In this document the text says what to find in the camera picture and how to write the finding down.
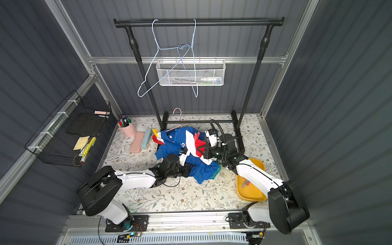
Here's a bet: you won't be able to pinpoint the green jacket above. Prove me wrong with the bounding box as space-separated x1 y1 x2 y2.
209 165 222 180

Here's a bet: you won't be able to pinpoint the red clothespin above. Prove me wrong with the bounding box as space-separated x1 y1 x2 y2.
194 132 200 143

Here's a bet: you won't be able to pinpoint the red white blue jacket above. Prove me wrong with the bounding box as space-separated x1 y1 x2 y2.
152 127 221 184

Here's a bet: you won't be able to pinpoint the grey clothespin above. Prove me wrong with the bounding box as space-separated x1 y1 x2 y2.
242 180 250 188

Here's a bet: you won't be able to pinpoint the pink wire hanger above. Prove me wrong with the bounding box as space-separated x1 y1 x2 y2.
165 107 183 131

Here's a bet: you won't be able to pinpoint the yellow clothespin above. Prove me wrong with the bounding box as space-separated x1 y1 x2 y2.
152 129 159 138

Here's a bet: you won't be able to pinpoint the light blue wire hanger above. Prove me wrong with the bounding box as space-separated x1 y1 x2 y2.
137 19 199 98

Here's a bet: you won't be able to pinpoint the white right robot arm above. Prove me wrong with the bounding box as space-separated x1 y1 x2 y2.
202 119 310 234

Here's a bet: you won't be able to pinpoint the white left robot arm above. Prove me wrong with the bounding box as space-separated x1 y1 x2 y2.
76 154 195 226

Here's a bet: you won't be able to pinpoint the floral table mat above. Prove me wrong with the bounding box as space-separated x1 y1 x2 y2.
99 114 280 213

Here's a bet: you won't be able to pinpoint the yellow plastic tray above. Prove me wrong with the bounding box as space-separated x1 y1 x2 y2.
236 175 267 202

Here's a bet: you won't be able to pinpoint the light blue eraser block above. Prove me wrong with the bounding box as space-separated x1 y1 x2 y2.
141 128 153 150

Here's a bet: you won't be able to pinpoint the pink eraser block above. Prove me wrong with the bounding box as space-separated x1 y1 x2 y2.
129 132 145 154

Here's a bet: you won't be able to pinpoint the pink pen cup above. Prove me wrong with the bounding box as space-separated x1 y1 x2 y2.
117 115 137 138

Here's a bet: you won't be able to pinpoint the yellow sticky notes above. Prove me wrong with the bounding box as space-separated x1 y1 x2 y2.
73 136 90 151

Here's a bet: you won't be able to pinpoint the black clothes rack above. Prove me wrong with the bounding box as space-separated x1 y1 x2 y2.
113 17 285 153

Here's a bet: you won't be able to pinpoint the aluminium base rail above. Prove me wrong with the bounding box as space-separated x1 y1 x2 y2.
62 210 307 237

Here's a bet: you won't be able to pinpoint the silver mesh wall basket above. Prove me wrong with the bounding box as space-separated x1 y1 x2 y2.
156 59 226 87

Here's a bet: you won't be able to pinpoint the black wire wall basket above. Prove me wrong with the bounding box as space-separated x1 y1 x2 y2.
25 92 111 167

